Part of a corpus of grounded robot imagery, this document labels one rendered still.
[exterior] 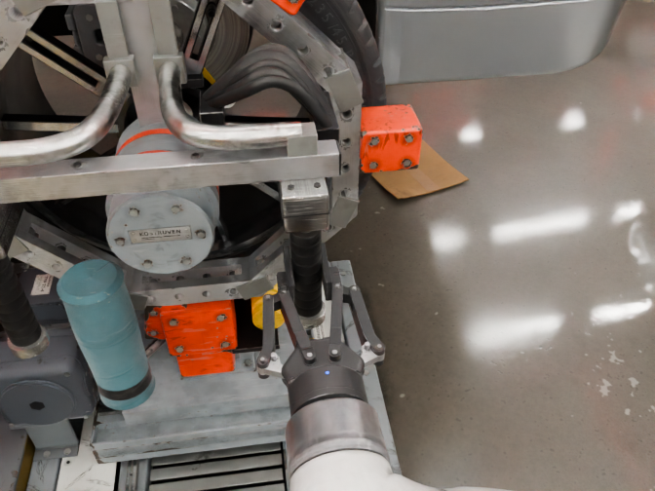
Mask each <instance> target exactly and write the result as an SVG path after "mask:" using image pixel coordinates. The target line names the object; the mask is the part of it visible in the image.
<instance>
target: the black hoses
mask: <svg viewBox="0 0 655 491"><path fill-rule="evenodd" d="M202 87H204V75H203V74H187V83H186V84H181V88H182V89H186V88H202ZM270 88H277V89H282V90H285V91H287V92H289V93H290V94H291V95H292V96H293V97H294V98H295V99H296V100H297V101H298V102H299V103H300V104H301V105H302V107H303V108H304V109H305V110H306V111H307V112H308V115H309V119H310V122H313V123H315V127H316V131H317V135H318V140H330V139H335V140H337V141H338V143H339V134H340V128H339V126H338V123H337V119H336V116H335V112H334V109H333V106H332V102H331V99H330V95H329V92H328V91H326V92H323V91H322V89H321V87H320V85H319V84H318V82H317V81H316V79H315V77H314V76H313V74H312V73H311V71H310V70H309V68H308V67H307V66H306V64H305V63H304V62H303V60H302V59H301V58H300V57H299V56H298V55H297V54H296V53H295V52H294V51H293V50H291V49H290V48H288V47H286V46H284V45H281V44H264V45H261V46H259V47H256V48H254V49H252V50H251V51H249V52H248V53H246V54H245V55H244V56H242V57H241V58H240V59H239V60H238V61H237V62H236V63H235V64H234V65H233V66H232V67H231V68H230V69H229V70H228V71H227V72H225V73H224V74H223V75H222V76H221V77H220V78H219V79H218V80H216V81H215V82H214V83H213V84H212V85H211V86H210V87H209V88H208V89H207V90H204V91H200V121H201V123H206V124H212V125H225V109H224V106H226V105H229V104H231V103H234V102H237V101H239V100H242V99H244V98H247V97H249V96H252V95H254V94H257V93H259V92H261V91H263V90H266V89H270Z"/></svg>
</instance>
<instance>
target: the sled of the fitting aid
mask: <svg viewBox="0 0 655 491"><path fill-rule="evenodd" d="M122 411H123V410H115V409H111V408H109V407H107V406H106V405H105V404H103V402H102V401H101V399H100V396H99V392H98V393H97V403H96V411H95V417H94V422H93V429H92V435H91V441H90V447H91V449H92V451H93V453H94V455H95V457H96V461H97V463H98V464H106V463H114V462H122V461H130V460H137V459H145V458H153V457H162V456H170V455H177V454H185V453H193V452H201V451H209V450H216V449H224V448H232V447H240V446H248V445H256V444H263V443H271V442H280V441H286V434H285V431H286V426H287V423H288V421H289V419H290V409H289V405H288V406H280V407H271V408H263V409H254V410H247V411H238V412H230V413H221V414H213V415H206V416H197V417H189V418H180V419H172V420H164V421H156V422H147V423H139V424H130V425H127V424H126V421H125V419H124V416H123V413H122Z"/></svg>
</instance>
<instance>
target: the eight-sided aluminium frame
mask: <svg viewBox="0 0 655 491"><path fill-rule="evenodd" d="M95 1H96V0H0V71H1V70H2V68H3V67H4V66H5V64H6V63H7V61H8V60H9V58H10V57H11V56H12V54H13V53H14V51H15V50H16V48H17V47H18V46H19V44H20V42H21V41H22V39H23V38H24V37H25V35H26V34H27V32H28V31H29V29H30V28H31V27H32V25H33V24H34V22H35V21H36V20H37V19H38V18H39V16H40V15H41V13H42V12H43V10H44V9H45V8H46V6H55V5H75V4H94V3H95ZM221 1H222V2H223V3H225V4H226V5H227V6H228V7H229V8H230V9H232V10H233V11H234V12H235V13H236V14H237V15H239V16H240V17H241V18H242V19H243V20H245V21H246V22H247V23H248V24H249V25H250V26H252V27H253V28H254V29H255V30H256V31H258V32H259V33H260V34H261V35H262V36H263V37H265V38H266V39H267V40H268V41H269V42H270V43H272V44H281V45H284V46H286V47H288V48H290V49H291V50H293V51H294V52H295V53H296V54H297V55H298V56H299V57H300V58H301V59H302V60H303V62H304V63H305V64H306V66H307V67H308V68H309V70H310V71H311V73H312V74H313V76H314V77H315V79H316V81H317V82H318V83H319V84H320V85H321V86H322V87H323V88H324V89H326V90H327V91H328V92H329V95H330V99H331V102H332V106H333V109H334V112H335V116H336V119H337V123H338V126H339V128H340V134H339V143H338V144H339V148H340V151H341V175H338V176H334V177H327V190H328V194H329V226H328V229H327V230H322V243H325V242H326V241H327V240H329V239H330V238H331V237H332V236H333V235H335V234H336V233H337V232H338V231H339V230H340V229H342V228H346V226H347V224H348V223H349V222H350V221H351V220H352V219H353V218H354V217H356V216H357V214H358V203H359V202H360V201H359V197H358V191H359V166H360V143H361V119H362V103H364V101H363V98H362V94H363V82H362V79H361V77H360V74H359V71H358V69H357V66H356V64H355V62H354V61H353V60H351V59H350V58H349V57H348V56H347V55H346V54H345V53H344V52H343V49H342V48H338V47H337V46H336V45H335V44H334V43H333V42H332V41H331V40H330V39H329V38H328V37H327V36H326V35H325V34H324V33H323V32H322V31H321V30H320V29H319V28H318V27H317V26H315V25H314V24H313V23H312V22H311V21H310V20H309V19H308V18H306V17H305V16H304V15H302V14H301V13H300V12H299V11H298V12H297V13H296V15H294V16H292V15H290V14H289V13H287V12H286V11H284V10H283V9H282V8H280V7H279V6H278V5H276V4H275V3H273V2H272V1H271V0H221ZM283 246H289V252H290V237H289V233H286V232H285V231H284V226H283V227H282V228H280V229H279V230H278V231H277V232H276V233H275V234H274V235H273V236H272V237H270V238H269V239H268V240H267V241H266V242H265V243H264V244H263V245H261V246H260V247H259V248H258V249H257V250H256V251H255V252H254V253H253V254H251V255H250V256H247V257H240V258H229V259H218V260H208V261H202V262H200V263H199V264H198V265H196V266H194V267H192V268H190V269H188V270H185V271H182V272H178V273H172V274H154V273H148V272H144V271H140V270H138V269H136V268H134V267H132V266H130V265H128V264H126V263H125V262H123V261H122V260H120V259H118V258H116V257H114V256H112V255H110V254H108V253H106V252H104V251H102V250H100V249H98V248H96V247H94V246H92V245H89V244H87V243H86V242H84V241H82V240H80V239H78V238H76V237H74V236H72V235H70V234H68V233H66V232H64V231H62V230H60V229H59V228H57V227H55V226H53V225H51V224H50V223H48V222H46V221H44V220H42V219H40V218H38V217H36V216H34V215H32V214H30V213H28V212H27V211H26V210H25V209H23V212H22V215H21V218H20V220H19V225H18V228H17V230H16V232H15V235H14V238H13V240H12V243H11V246H10V249H9V252H8V256H9V258H12V257H14V258H16V259H18V260H20V261H22V262H24V263H26V264H28V265H31V266H33V267H35V268H37V269H39V270H41V271H43V272H46V273H48V274H50V275H52V276H54V277H56V278H58V279H60V277H61V276H62V275H63V274H64V273H65V272H66V271H67V270H68V269H69V268H71V267H72V266H74V265H76V264H78V263H80V262H83V261H86V260H91V259H102V260H109V261H112V262H114V263H116V264H117V265H119V266H120V267H121V268H122V270H123V273H124V282H125V285H126V287H127V290H128V293H129V294H130V297H131V300H132V303H133V305H134V308H135V309H138V310H144V309H145V308H146V306H172V305H182V304H192V303H202V302H212V301H221V300H231V299H241V298H244V299H245V300H247V299H250V298H252V297H260V296H263V295H264V294H265V293H266V292H267V291H269V290H271V289H274V285H276V284H277V277H276V275H277V273H278V272H284V271H285V265H284V252H283Z"/></svg>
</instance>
